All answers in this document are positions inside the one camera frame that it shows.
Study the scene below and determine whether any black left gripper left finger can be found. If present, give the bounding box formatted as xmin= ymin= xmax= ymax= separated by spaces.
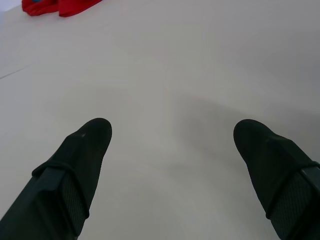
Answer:
xmin=0 ymin=117 xmax=113 ymax=240

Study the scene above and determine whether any red cloth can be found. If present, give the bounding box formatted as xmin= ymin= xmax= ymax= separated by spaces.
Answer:
xmin=21 ymin=0 xmax=103 ymax=18

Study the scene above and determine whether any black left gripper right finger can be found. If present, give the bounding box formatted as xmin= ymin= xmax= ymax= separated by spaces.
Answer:
xmin=233 ymin=118 xmax=320 ymax=240

